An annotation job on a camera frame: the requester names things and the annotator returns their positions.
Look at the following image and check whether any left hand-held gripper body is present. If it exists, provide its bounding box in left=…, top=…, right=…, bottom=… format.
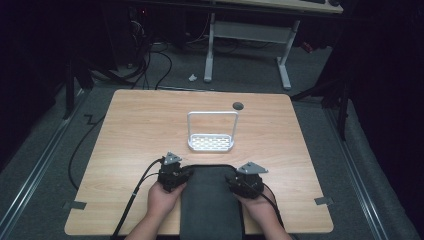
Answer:
left=156, top=151, right=193, bottom=193

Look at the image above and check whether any person's left hand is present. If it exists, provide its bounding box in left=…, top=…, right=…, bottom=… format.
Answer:
left=145, top=181, right=188, bottom=222

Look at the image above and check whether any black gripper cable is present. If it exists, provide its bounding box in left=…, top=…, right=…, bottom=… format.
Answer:
left=109, top=157, right=166, bottom=240
left=258, top=190, right=290, bottom=238

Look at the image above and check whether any person's right hand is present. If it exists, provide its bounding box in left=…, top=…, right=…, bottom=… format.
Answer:
left=234, top=186, right=278, bottom=225

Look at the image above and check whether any thin black floor cable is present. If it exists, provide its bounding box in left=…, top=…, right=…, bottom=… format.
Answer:
left=67, top=113, right=108, bottom=192

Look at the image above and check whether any white metal frame desk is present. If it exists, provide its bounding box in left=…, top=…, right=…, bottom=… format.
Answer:
left=199, top=0, right=345, bottom=91

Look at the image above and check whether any grey tape piece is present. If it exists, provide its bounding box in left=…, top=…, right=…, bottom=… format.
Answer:
left=313, top=196, right=334, bottom=206
left=62, top=200, right=88, bottom=211

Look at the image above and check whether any white wire rack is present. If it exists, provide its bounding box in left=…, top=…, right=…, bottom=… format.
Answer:
left=186, top=110, right=240, bottom=153

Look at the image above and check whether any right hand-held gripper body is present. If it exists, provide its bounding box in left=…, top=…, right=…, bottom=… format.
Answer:
left=228, top=161, right=270, bottom=200

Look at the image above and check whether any metal floor rail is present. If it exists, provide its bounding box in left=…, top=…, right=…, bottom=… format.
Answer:
left=0, top=89, right=88, bottom=234
left=324, top=107, right=390, bottom=240

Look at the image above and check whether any bundle of black floor cables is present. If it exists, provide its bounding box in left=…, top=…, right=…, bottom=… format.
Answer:
left=89, top=19, right=174, bottom=91

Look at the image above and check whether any yellow and grey cloth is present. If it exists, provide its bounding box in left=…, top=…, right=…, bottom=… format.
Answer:
left=179, top=163, right=246, bottom=240

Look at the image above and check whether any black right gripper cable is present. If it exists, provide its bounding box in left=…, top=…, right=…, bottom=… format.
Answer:
left=258, top=190, right=290, bottom=238

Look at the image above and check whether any black metal stand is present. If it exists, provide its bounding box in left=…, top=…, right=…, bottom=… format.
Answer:
left=62, top=59, right=95, bottom=121
left=289, top=75, right=355, bottom=142

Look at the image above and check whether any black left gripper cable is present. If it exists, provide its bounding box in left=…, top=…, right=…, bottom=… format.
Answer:
left=109, top=157, right=166, bottom=240

